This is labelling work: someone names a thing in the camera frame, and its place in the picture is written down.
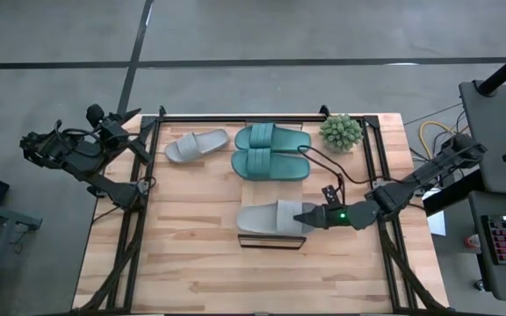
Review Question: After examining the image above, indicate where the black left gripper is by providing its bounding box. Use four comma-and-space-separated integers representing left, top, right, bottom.
86, 103, 154, 164

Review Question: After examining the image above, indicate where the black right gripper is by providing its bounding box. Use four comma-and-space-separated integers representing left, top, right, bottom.
293, 202, 353, 230

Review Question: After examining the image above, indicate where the grey rubber slide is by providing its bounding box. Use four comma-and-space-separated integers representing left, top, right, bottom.
163, 128, 231, 165
235, 199, 320, 236

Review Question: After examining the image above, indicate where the green rubber slide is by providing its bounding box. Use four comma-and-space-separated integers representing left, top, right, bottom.
230, 147, 312, 183
234, 122, 313, 154

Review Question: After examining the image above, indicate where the green potted succulent plant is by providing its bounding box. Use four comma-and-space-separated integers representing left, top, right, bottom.
318, 112, 365, 154

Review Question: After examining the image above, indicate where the white paper sheet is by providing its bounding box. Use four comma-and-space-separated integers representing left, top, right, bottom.
422, 188, 448, 237

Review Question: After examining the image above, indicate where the black desk foot bar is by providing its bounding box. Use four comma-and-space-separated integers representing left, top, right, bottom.
423, 175, 486, 217

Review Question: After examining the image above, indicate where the grey metal cart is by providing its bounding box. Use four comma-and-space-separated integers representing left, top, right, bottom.
0, 199, 43, 316

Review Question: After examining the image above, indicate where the grey monitor stand desk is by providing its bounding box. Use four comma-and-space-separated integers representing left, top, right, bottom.
458, 80, 506, 197

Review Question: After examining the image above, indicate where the black monitor pole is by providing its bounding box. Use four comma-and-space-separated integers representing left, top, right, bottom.
475, 39, 506, 97

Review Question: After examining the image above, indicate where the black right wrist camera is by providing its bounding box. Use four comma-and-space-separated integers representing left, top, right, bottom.
321, 183, 343, 206

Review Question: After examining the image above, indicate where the low wooden shelf black frame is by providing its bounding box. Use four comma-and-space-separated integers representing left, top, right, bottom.
237, 120, 309, 250

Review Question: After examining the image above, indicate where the black aluminium table frame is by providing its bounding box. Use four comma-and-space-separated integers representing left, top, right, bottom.
75, 104, 447, 316

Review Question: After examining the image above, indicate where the yellow floor cable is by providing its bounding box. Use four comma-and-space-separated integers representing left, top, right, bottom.
418, 120, 456, 175

